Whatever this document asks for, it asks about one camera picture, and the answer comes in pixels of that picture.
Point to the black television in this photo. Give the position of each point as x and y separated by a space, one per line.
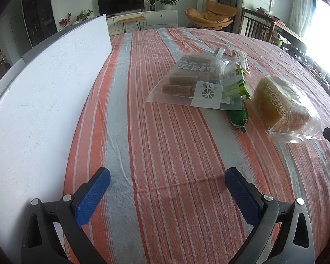
121 1

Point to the wooden bench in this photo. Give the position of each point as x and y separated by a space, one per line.
130 19

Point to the window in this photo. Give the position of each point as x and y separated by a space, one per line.
321 24

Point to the leafy green plant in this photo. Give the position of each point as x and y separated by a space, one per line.
84 15

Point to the white television cabinet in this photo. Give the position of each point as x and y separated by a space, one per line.
162 18

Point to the red flower arrangement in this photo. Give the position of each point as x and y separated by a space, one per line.
64 20

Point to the white curtain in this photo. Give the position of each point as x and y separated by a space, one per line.
301 5

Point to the wooden dining table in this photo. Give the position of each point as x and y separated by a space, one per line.
290 34

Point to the small potted plant dark pot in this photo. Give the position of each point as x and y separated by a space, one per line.
151 5

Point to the dark wooden chair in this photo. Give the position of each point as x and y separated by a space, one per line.
255 24

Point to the silver stick packet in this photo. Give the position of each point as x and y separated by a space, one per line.
219 52

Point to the green snack packet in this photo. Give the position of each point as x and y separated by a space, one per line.
238 115

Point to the clear bag of brown bars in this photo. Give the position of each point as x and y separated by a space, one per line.
181 79

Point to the black glass cabinet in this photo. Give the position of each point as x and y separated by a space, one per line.
40 13

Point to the green cup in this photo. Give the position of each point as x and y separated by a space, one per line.
278 40

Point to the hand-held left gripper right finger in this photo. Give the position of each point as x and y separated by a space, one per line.
240 195

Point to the white cardboard box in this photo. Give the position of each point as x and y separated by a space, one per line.
44 88

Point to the clutter of jars and bottles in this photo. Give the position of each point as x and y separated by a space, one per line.
321 74

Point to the orange lounge chair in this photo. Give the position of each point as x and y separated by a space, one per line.
211 15

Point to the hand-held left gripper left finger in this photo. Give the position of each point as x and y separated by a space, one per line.
93 195

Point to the beige snack packet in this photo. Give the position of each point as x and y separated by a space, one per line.
240 59

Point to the large potted plant white pot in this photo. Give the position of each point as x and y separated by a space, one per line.
167 1

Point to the striped tablecloth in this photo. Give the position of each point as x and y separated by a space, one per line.
167 143

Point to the bagged bread loaf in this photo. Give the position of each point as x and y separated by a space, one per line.
280 104

